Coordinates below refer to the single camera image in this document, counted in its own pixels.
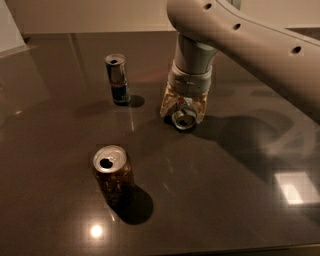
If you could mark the brown soda can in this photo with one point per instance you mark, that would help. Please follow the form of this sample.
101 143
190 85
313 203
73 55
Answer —
113 172

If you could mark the tall slim dark can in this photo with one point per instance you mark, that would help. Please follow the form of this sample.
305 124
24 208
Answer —
116 70

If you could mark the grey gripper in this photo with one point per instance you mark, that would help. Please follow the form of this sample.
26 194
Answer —
188 82

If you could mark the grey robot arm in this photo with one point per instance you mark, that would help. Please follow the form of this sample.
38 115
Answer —
286 61

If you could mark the white green 7up can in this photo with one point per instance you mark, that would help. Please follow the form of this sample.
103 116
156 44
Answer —
184 119

